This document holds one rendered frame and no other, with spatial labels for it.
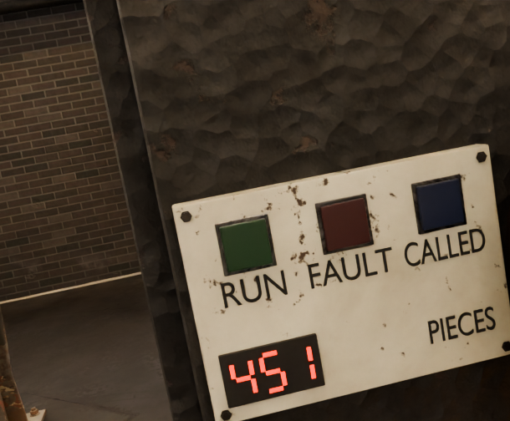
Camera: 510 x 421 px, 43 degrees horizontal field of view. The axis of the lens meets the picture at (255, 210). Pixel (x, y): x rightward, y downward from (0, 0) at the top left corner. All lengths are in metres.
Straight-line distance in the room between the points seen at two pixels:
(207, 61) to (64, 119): 6.02
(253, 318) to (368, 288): 0.10
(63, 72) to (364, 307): 6.10
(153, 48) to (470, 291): 0.32
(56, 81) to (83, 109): 0.36
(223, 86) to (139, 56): 0.07
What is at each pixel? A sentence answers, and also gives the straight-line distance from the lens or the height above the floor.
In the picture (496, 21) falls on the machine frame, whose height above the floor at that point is 1.34.
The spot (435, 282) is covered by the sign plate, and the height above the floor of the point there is 1.14.
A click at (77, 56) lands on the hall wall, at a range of 6.54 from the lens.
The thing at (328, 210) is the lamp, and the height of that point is 1.21.
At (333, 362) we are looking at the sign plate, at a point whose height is 1.09.
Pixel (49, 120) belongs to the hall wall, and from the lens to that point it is 6.53.
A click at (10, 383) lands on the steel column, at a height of 0.25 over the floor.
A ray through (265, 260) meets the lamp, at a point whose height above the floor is 1.19.
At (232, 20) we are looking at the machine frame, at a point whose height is 1.37.
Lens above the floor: 1.29
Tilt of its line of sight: 8 degrees down
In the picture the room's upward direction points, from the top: 11 degrees counter-clockwise
